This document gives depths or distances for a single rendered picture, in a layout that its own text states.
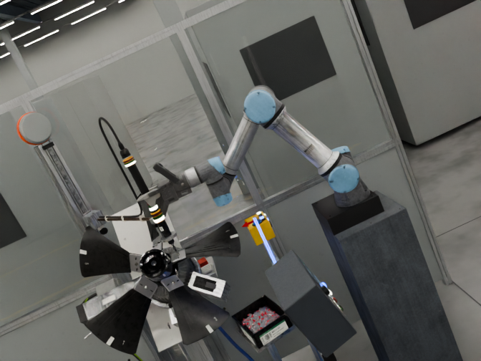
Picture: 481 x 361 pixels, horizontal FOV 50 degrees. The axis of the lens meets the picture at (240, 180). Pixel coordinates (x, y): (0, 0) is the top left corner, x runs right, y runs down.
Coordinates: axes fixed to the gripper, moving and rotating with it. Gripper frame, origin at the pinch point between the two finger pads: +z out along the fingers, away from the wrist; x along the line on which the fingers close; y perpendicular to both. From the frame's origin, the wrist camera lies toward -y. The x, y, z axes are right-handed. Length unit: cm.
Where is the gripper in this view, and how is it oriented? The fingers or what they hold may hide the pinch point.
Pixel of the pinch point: (139, 196)
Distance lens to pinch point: 207.7
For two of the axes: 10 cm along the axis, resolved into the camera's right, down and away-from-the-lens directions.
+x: -1.5, -2.3, 9.6
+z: -9.1, 4.2, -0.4
